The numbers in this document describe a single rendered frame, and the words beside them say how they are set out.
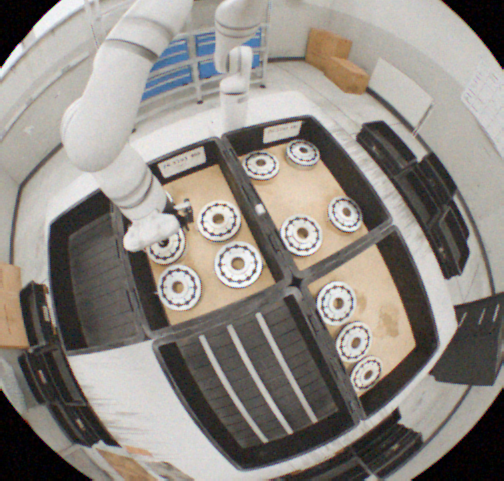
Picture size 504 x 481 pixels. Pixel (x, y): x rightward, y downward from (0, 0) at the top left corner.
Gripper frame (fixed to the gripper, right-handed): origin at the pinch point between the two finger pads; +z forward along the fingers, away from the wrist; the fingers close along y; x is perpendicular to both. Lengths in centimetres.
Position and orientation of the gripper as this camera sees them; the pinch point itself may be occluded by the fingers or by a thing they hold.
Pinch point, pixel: (172, 233)
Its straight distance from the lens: 46.3
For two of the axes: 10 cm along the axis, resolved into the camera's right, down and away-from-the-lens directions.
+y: -9.1, 3.8, -1.7
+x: 4.1, 8.5, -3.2
